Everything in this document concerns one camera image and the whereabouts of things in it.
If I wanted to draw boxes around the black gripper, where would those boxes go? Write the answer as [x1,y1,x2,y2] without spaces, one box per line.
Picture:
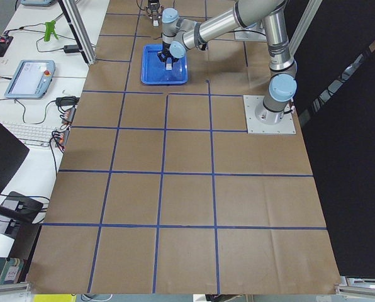
[157,43,179,66]
[145,0,161,20]

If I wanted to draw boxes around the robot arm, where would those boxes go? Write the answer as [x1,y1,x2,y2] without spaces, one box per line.
[157,1,297,125]

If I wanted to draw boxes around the blue plastic tray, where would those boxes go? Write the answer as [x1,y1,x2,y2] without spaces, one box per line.
[140,44,188,86]

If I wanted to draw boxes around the black power adapter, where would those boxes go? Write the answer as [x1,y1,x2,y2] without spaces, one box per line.
[63,45,79,53]

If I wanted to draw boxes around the teach pendant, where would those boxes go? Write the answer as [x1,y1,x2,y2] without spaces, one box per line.
[4,60,56,99]

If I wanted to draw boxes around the white keyboard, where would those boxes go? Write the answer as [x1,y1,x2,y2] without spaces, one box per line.
[2,121,58,148]

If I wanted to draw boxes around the black monitor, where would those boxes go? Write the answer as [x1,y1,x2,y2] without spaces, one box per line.
[0,123,30,193]

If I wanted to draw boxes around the aluminium frame post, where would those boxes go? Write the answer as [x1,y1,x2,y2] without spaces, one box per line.
[58,0,96,66]

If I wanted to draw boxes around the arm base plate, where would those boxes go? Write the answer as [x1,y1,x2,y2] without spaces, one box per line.
[243,95,296,135]

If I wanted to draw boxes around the green handled reach grabber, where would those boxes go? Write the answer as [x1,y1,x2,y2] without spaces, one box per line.
[43,20,59,42]

